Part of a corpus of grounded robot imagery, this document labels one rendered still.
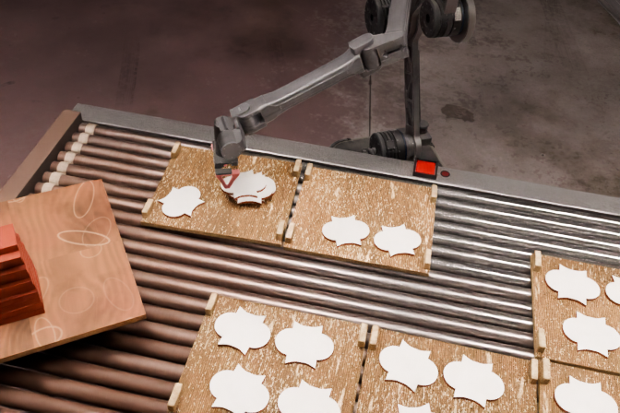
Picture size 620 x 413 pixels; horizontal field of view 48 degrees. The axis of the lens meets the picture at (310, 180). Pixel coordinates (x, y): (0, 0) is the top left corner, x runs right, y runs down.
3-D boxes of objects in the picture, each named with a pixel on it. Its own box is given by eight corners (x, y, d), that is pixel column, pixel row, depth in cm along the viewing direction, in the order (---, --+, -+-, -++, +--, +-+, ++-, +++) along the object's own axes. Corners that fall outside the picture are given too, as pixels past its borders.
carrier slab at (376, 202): (307, 169, 219) (307, 165, 218) (435, 192, 215) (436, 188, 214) (283, 250, 194) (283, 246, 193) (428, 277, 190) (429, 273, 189)
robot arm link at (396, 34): (411, 68, 189) (404, 41, 182) (363, 75, 194) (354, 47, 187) (422, -29, 216) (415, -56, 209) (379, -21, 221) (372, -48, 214)
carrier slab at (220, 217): (177, 148, 223) (177, 144, 222) (302, 167, 220) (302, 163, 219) (140, 225, 198) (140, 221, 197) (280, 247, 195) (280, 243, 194)
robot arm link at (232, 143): (258, 123, 194) (247, 100, 188) (268, 147, 186) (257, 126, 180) (220, 140, 195) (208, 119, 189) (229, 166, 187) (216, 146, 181)
